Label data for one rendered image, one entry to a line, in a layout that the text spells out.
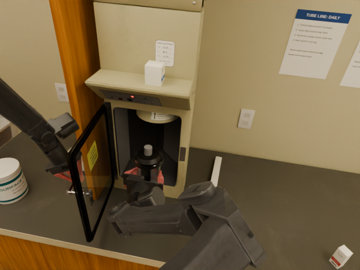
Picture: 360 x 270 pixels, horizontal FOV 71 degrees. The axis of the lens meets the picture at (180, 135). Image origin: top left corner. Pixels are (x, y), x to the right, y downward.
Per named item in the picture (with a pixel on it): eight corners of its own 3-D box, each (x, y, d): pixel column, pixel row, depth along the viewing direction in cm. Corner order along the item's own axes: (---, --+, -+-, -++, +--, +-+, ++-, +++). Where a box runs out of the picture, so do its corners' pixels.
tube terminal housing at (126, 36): (130, 154, 138) (122, -7, 94) (189, 164, 135) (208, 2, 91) (113, 187, 118) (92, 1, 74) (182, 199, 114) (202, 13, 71)
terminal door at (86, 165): (114, 182, 113) (105, 102, 91) (89, 245, 88) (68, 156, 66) (112, 182, 113) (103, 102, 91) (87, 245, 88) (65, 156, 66)
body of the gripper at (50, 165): (57, 160, 85) (43, 143, 81) (82, 154, 82) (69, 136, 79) (46, 174, 80) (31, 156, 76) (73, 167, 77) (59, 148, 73)
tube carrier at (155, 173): (138, 189, 104) (137, 146, 93) (164, 193, 104) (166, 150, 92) (130, 209, 95) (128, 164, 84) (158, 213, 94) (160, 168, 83)
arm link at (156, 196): (104, 212, 69) (121, 238, 70) (135, 197, 64) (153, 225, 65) (126, 191, 80) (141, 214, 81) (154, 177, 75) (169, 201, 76)
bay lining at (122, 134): (136, 144, 133) (133, 81, 113) (184, 152, 130) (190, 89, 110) (119, 176, 113) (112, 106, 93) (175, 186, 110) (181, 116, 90)
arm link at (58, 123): (20, 117, 68) (39, 138, 66) (57, 95, 73) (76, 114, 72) (34, 137, 79) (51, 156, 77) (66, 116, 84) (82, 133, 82)
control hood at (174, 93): (103, 95, 91) (99, 68, 85) (192, 107, 88) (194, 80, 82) (88, 110, 82) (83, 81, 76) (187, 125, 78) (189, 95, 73)
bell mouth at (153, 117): (143, 99, 111) (143, 88, 108) (183, 105, 109) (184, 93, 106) (129, 119, 96) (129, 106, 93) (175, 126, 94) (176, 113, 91)
